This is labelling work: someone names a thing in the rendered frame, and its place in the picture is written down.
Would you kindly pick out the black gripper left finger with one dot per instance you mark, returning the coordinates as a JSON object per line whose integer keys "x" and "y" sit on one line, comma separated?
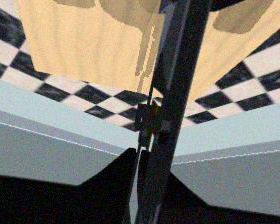
{"x": 99, "y": 200}

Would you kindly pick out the light wooden board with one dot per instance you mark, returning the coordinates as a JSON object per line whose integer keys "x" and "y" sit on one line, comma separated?
{"x": 115, "y": 42}

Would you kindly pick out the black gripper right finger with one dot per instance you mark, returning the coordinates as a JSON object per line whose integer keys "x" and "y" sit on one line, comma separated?
{"x": 182, "y": 206}

